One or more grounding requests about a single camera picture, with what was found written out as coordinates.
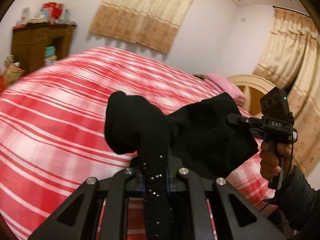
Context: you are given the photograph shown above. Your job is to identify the black pants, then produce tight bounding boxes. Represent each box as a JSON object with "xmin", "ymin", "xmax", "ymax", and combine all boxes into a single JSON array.
[{"xmin": 103, "ymin": 90, "xmax": 259, "ymax": 240}]

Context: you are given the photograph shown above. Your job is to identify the dark sleeve right forearm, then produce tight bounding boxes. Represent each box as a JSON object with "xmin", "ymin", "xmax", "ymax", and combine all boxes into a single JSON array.
[{"xmin": 270, "ymin": 166, "xmax": 319, "ymax": 237}]

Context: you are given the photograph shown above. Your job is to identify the person right hand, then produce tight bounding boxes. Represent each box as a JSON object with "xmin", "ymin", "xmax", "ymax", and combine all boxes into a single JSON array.
[{"xmin": 260, "ymin": 141, "xmax": 293, "ymax": 181}]

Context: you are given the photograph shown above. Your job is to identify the pink folded blanket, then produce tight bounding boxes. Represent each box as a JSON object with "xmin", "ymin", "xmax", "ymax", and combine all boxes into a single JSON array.
[{"xmin": 204, "ymin": 74, "xmax": 245, "ymax": 106}]

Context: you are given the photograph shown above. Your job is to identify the cream wooden headboard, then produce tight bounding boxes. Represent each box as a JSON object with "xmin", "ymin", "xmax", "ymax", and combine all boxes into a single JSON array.
[{"xmin": 227, "ymin": 75, "xmax": 275, "ymax": 118}]

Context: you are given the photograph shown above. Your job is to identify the beige corner curtain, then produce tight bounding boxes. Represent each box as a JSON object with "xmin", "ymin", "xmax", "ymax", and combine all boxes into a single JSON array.
[{"xmin": 253, "ymin": 8, "xmax": 319, "ymax": 176}]

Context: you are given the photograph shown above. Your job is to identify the beige window curtain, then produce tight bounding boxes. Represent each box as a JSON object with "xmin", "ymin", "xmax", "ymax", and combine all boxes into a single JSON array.
[{"xmin": 89, "ymin": 0, "xmax": 193, "ymax": 54}]

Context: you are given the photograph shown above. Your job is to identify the patterned paper bag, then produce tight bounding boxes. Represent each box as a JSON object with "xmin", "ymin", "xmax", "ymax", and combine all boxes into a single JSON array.
[{"xmin": 3, "ymin": 62, "xmax": 24, "ymax": 88}]

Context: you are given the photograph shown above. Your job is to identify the teal box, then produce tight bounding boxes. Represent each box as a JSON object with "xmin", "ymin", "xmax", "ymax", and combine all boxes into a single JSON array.
[{"xmin": 44, "ymin": 46, "xmax": 56, "ymax": 57}]

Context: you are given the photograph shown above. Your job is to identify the brown wooden desk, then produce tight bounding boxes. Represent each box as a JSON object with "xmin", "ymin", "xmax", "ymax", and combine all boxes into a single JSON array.
[{"xmin": 11, "ymin": 22, "xmax": 77, "ymax": 75}]

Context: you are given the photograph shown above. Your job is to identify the red gift bag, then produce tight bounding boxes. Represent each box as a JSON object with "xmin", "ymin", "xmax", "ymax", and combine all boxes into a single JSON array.
[{"xmin": 41, "ymin": 2, "xmax": 64, "ymax": 20}]

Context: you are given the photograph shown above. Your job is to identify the black cable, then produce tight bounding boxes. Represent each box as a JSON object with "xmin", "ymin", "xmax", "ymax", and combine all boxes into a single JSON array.
[{"xmin": 258, "ymin": 129, "xmax": 298, "ymax": 212}]

